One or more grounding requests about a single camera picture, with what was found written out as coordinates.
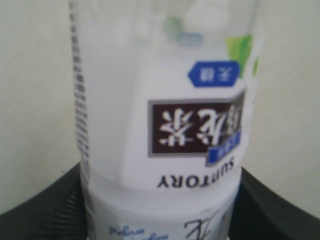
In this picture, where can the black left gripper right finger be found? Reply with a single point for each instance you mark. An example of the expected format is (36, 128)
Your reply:
(261, 214)

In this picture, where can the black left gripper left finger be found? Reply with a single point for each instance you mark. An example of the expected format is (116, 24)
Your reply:
(56, 213)

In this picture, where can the Suntory oolong tea bottle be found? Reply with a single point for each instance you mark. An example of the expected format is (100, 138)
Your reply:
(164, 98)

